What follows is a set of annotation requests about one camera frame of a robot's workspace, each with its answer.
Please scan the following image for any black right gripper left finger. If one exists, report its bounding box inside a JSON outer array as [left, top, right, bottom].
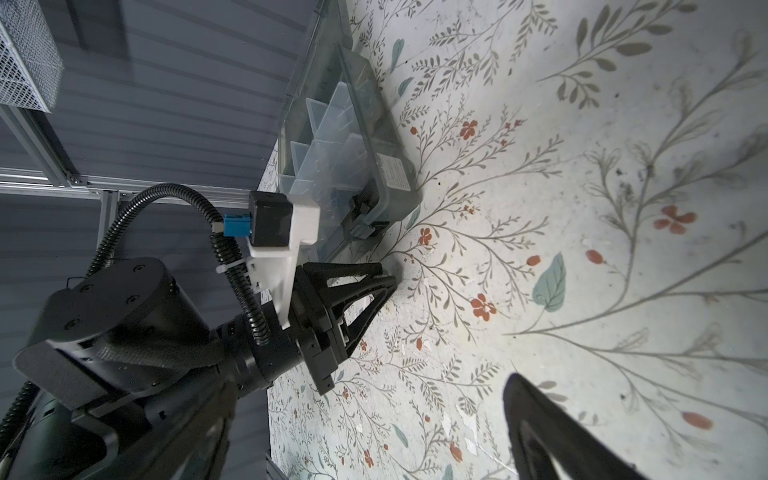
[[90, 380, 237, 479]]

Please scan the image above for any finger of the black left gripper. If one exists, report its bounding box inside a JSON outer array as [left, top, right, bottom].
[[329, 275, 397, 360], [302, 262, 383, 288]]

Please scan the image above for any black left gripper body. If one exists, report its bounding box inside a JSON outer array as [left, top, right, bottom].
[[289, 266, 346, 395]]

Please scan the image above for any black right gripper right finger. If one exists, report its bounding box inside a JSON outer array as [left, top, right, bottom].
[[503, 373, 643, 479]]

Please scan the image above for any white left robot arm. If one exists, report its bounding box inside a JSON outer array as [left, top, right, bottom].
[[1, 258, 397, 479]]

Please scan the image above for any transparent green compartment organizer box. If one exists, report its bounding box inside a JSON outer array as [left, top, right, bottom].
[[277, 1, 421, 262]]

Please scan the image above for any black corrugated cable conduit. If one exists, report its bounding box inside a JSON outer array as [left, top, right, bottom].
[[0, 182, 271, 457]]

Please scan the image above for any white wire mesh basket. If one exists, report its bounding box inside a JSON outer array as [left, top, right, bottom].
[[1, 0, 64, 113]]

